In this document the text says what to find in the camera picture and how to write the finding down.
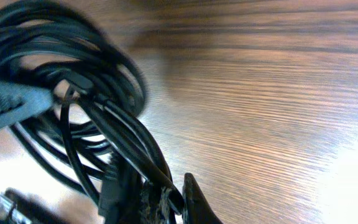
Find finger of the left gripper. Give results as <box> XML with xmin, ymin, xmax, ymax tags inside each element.
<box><xmin>0</xmin><ymin>80</ymin><xmax>53</xmax><ymax>129</ymax></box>

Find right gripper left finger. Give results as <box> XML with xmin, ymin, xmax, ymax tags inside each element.
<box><xmin>140</xmin><ymin>182</ymin><xmax>177</xmax><ymax>224</ymax></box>

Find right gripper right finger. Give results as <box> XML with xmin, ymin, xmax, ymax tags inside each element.
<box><xmin>182</xmin><ymin>173</ymin><xmax>223</xmax><ymax>224</ymax></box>

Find black usb cable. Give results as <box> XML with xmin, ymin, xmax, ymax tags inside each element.
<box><xmin>0</xmin><ymin>0</ymin><xmax>186</xmax><ymax>224</ymax></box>

